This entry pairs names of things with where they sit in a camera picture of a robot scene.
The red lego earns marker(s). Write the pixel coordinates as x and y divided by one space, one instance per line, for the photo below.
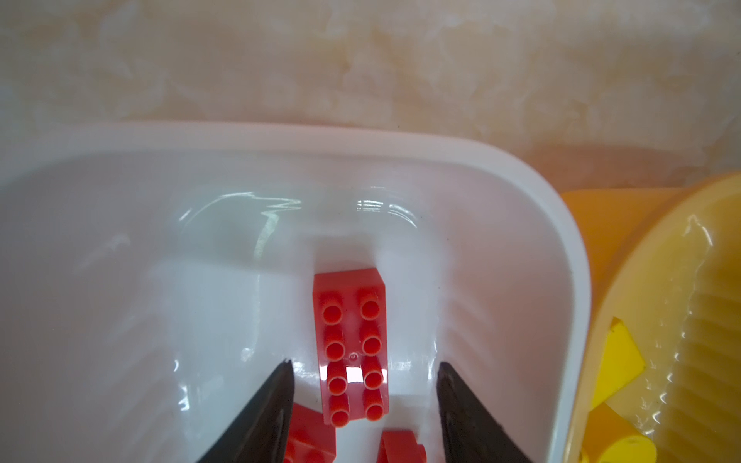
310 440

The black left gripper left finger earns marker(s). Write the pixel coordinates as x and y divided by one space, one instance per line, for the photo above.
260 432

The white plastic container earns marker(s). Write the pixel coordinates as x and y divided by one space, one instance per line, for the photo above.
153 275

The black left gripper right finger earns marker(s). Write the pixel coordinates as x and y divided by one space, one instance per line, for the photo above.
469 432

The long red lego brick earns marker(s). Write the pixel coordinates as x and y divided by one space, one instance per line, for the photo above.
352 340

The yellow lego brick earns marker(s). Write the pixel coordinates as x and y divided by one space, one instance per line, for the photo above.
620 364

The yellow round lego piece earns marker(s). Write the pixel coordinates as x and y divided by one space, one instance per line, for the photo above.
610 438

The yellow plastic container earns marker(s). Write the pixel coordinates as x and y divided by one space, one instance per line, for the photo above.
666 263

